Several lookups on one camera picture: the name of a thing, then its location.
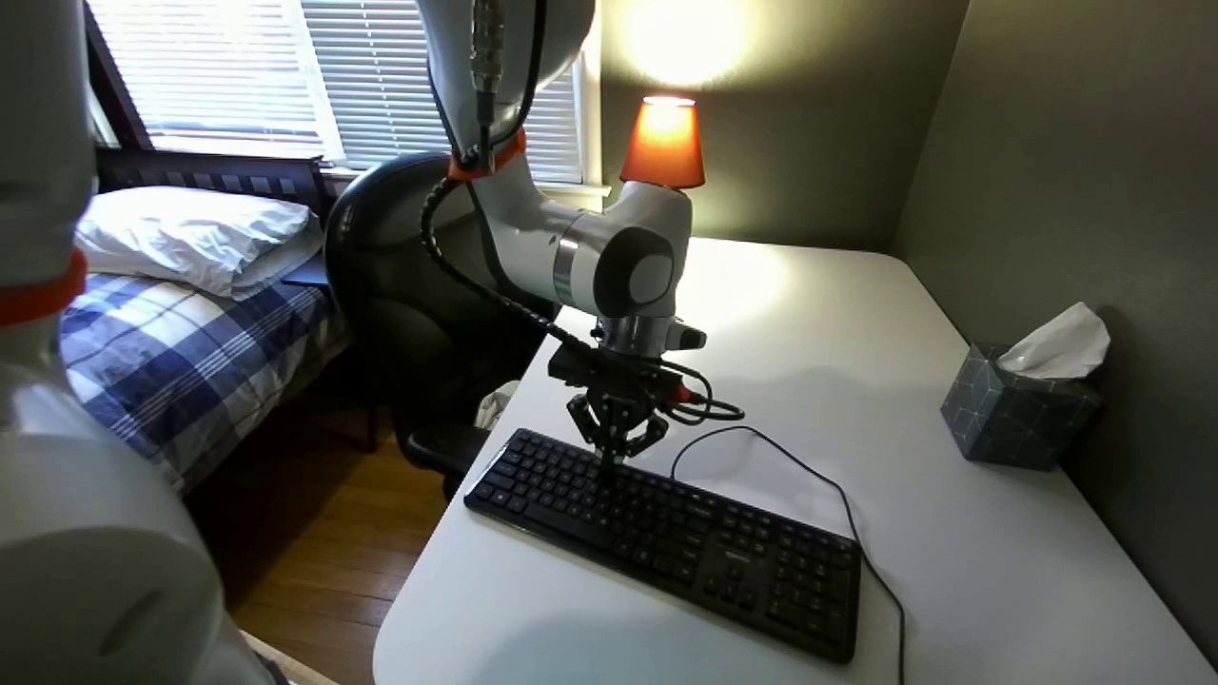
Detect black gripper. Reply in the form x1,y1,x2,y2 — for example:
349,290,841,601
548,343,687,464

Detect black computer keyboard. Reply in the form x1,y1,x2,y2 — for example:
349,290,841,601
466,430,859,662

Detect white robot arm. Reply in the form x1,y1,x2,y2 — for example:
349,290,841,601
0,0,690,685

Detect black leather office chair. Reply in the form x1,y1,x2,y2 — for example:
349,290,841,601
328,152,541,489

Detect orange shade table lamp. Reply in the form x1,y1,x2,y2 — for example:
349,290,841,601
621,93,703,188

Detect right teal tissue box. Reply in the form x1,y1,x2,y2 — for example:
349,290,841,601
942,300,1113,469

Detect blue plaid bed cover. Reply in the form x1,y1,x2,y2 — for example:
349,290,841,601
62,275,345,489

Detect white pillow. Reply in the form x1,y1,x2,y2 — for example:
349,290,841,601
75,187,324,300

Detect white window blinds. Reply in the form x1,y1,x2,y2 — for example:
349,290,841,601
88,0,594,182

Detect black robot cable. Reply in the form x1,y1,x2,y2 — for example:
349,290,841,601
419,0,751,427

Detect black keyboard cable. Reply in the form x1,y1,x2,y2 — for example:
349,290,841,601
666,421,914,685

